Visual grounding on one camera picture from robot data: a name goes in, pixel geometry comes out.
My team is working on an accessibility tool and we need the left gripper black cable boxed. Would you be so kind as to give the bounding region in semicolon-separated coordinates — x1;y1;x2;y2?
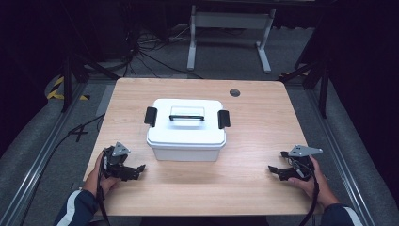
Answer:
95;150;111;226

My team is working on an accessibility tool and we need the person's left hand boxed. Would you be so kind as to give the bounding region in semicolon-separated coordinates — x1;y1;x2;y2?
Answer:
82;150;122;198

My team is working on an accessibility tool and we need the aluminium floor rail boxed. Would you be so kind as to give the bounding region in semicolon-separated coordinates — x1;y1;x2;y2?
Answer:
305;89;379;226
0;80;89;226

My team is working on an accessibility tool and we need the black box latch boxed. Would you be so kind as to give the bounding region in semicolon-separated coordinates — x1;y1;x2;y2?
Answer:
217;109;231;130
143;106;158;128

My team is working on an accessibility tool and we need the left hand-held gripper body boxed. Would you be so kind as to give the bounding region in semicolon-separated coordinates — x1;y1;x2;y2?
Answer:
102;141;139;183

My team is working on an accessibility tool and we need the white metal table frame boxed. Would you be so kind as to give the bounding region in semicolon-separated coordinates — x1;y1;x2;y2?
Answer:
186;4;278;74

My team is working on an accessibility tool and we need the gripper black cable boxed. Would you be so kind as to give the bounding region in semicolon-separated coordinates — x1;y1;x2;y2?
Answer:
95;150;111;226
290;158;321;226

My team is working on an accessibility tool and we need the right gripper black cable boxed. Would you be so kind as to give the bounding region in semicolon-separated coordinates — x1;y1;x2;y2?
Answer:
290;158;321;226

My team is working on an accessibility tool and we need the white box lid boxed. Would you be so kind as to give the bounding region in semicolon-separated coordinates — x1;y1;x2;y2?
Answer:
146;98;228;150

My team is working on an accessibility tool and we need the black lid handle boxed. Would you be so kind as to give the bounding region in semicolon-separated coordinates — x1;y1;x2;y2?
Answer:
168;114;206;122

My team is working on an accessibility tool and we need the yellow black floor tape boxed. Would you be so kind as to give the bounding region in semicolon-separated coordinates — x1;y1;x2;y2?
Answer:
46;75;91;102

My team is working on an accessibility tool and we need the white plastic storage box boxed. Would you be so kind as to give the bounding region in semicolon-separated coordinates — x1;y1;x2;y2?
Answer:
150;144;224;163

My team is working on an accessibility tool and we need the person's right hand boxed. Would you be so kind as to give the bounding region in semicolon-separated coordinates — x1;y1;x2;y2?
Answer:
288;155;341;209

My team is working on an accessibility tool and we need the black metal stand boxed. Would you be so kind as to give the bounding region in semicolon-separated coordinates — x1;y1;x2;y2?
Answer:
60;51;120;113
278;57;331;120

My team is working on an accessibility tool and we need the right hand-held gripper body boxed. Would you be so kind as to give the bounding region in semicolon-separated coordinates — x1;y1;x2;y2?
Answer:
286;144;324;183

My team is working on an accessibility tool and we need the long black floor cable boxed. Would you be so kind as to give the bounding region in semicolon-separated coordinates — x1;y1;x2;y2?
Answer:
17;113;106;226

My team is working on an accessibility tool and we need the bundle of black floor cables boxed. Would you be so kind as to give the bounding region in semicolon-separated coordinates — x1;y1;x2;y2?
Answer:
121;23;205;80

